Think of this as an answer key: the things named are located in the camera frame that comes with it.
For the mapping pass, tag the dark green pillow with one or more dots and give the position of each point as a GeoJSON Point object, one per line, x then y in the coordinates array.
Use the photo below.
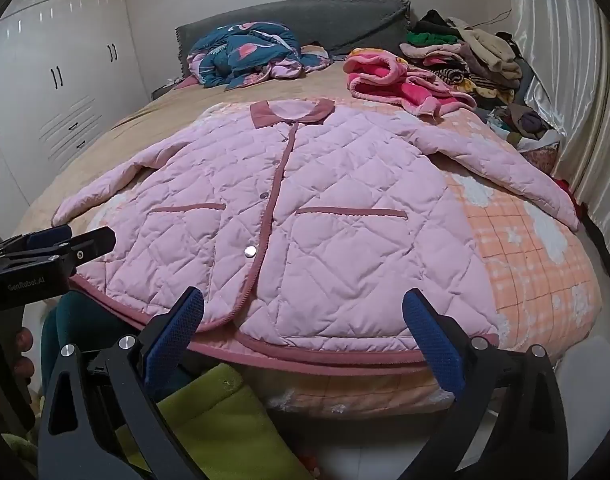
{"type": "Point", "coordinates": [335, 20]}

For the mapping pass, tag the lime green cloth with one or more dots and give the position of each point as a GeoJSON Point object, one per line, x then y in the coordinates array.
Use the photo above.
{"type": "Point", "coordinates": [225, 425]}

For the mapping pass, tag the white wardrobe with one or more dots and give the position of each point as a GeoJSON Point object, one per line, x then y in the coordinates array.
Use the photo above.
{"type": "Point", "coordinates": [60, 60]}

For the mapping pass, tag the pink fleece garment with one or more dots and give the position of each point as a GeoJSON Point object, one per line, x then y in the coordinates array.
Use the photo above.
{"type": "Point", "coordinates": [380, 80]}

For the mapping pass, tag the shiny cream curtain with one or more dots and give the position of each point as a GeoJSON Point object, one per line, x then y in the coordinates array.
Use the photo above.
{"type": "Point", "coordinates": [575, 60]}

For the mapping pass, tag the teal printed quilt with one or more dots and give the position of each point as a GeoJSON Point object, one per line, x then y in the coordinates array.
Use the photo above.
{"type": "Point", "coordinates": [235, 50]}

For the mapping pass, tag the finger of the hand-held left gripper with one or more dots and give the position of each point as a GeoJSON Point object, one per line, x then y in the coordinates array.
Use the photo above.
{"type": "Point", "coordinates": [92, 245]}
{"type": "Point", "coordinates": [50, 236]}

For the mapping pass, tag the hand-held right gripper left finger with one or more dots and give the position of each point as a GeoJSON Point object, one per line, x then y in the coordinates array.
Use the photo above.
{"type": "Point", "coordinates": [172, 345]}

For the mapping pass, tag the pink quilted jacket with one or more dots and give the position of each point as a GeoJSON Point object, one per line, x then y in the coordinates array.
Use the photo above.
{"type": "Point", "coordinates": [335, 210]}

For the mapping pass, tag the pile of clothes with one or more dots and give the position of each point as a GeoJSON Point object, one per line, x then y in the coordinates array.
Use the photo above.
{"type": "Point", "coordinates": [485, 55]}

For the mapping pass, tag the person's teal trousers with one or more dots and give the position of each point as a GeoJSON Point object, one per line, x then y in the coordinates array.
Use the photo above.
{"type": "Point", "coordinates": [80, 320]}

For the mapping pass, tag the orange checked blanket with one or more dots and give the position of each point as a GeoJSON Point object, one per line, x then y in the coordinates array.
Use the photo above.
{"type": "Point", "coordinates": [525, 270]}

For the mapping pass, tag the person's left hand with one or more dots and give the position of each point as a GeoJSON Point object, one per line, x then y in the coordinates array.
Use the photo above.
{"type": "Point", "coordinates": [25, 345]}

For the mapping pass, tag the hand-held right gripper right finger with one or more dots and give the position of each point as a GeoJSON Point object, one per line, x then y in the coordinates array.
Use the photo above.
{"type": "Point", "coordinates": [435, 345]}

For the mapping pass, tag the bed with tan sheet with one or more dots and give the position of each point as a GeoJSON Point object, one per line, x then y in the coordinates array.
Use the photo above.
{"type": "Point", "coordinates": [135, 125]}

